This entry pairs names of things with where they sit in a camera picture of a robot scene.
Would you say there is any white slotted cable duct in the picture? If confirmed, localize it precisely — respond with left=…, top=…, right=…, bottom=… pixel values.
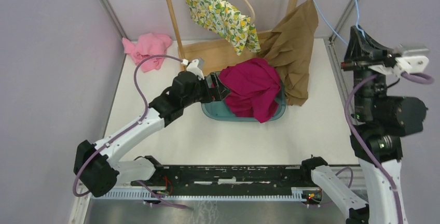
left=97, top=187, right=309, bottom=202

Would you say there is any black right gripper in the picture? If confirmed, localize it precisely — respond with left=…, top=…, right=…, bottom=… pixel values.
left=342, top=23, right=400, bottom=120

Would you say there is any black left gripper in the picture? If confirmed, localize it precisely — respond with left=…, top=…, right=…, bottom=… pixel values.
left=182, top=72, right=231, bottom=108

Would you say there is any magenta cloth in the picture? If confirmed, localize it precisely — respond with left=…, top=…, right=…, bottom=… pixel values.
left=218, top=58, right=282, bottom=123

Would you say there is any light blue wire hanger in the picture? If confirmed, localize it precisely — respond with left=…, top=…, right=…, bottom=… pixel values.
left=308, top=0, right=367, bottom=46

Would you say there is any wooden clothes rack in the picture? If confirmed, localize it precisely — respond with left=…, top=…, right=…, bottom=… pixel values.
left=166, top=0, right=298, bottom=73

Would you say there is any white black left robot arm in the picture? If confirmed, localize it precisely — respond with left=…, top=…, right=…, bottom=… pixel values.
left=73, top=72, right=230, bottom=197

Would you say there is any pink crumpled cloth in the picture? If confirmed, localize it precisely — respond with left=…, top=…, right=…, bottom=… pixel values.
left=122, top=33, right=173, bottom=65

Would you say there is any teal plastic basket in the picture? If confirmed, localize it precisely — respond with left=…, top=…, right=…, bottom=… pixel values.
left=201, top=82, right=286, bottom=122

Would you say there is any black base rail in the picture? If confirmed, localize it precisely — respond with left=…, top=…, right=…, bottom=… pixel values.
left=144, top=165, right=317, bottom=197

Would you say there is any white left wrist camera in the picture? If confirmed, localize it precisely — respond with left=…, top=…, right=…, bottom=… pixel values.
left=181, top=58, right=204, bottom=80

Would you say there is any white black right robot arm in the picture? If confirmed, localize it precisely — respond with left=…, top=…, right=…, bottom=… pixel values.
left=299, top=26, right=434, bottom=223

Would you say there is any brown skirt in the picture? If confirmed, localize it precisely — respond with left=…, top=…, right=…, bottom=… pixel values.
left=258, top=0, right=319, bottom=106

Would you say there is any yellow patterned cloth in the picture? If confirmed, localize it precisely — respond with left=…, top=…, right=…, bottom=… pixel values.
left=186, top=0, right=260, bottom=55

